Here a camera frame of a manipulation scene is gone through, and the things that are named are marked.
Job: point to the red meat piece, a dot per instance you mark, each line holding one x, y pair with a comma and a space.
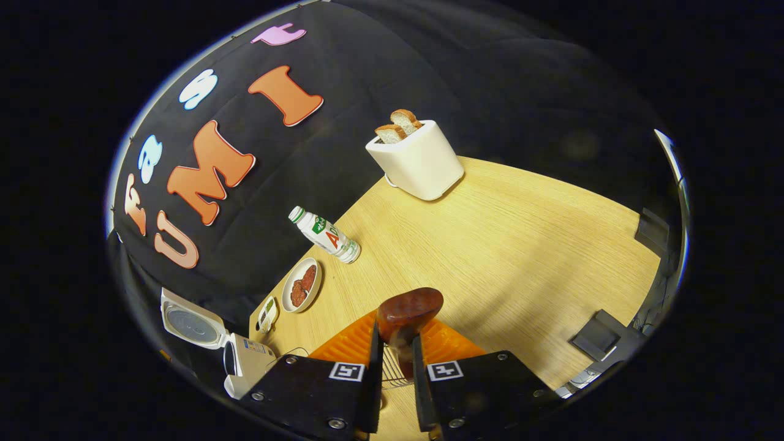
298, 294
309, 277

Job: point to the white drink bottle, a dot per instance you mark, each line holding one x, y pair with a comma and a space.
324, 234

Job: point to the white toaster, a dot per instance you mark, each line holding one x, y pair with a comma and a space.
419, 165

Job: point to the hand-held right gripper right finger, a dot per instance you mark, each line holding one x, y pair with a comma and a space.
419, 392

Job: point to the black backdrop cloth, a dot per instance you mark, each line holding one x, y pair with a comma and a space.
380, 73

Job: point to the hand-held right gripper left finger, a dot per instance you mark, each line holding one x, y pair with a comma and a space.
375, 380

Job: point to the white condiment dish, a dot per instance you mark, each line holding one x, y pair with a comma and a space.
267, 313

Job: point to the white round plate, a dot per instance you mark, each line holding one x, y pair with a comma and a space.
312, 294

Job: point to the brown wooden spoon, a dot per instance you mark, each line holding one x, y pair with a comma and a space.
407, 312

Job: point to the white rice cooker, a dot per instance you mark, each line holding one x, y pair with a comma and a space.
248, 361

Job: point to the black square block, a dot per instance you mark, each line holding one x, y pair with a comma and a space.
603, 334

